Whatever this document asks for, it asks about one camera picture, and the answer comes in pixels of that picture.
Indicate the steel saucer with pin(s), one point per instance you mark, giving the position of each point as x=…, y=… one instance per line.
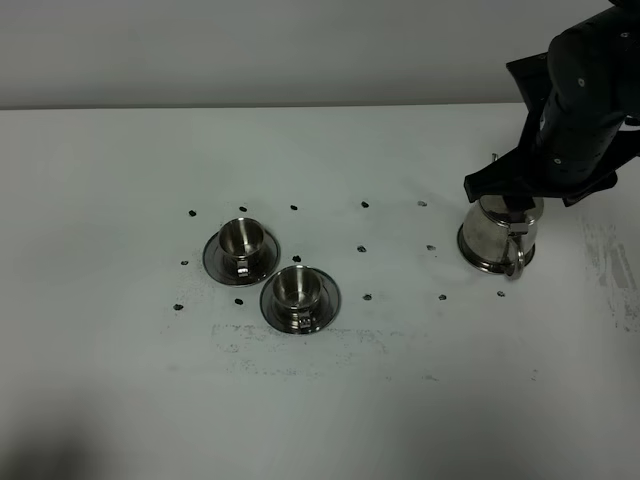
x=325, y=314
x=227, y=270

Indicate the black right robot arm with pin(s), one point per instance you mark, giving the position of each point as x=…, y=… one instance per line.
x=610, y=37

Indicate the rear steel saucer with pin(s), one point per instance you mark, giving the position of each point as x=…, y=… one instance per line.
x=227, y=270

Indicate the steel teacup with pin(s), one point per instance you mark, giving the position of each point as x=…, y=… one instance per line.
x=241, y=242
x=297, y=294

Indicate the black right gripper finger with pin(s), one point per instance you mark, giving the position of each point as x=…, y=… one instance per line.
x=517, y=208
x=511, y=175

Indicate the stainless steel teapot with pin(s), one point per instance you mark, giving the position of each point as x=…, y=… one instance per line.
x=493, y=245

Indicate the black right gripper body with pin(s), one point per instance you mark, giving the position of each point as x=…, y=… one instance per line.
x=572, y=143

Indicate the front steel teacup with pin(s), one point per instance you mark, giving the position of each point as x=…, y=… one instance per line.
x=297, y=294

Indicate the rear steel teacup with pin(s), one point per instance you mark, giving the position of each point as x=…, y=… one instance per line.
x=241, y=242

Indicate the front steel saucer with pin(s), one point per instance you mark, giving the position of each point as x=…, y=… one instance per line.
x=325, y=314

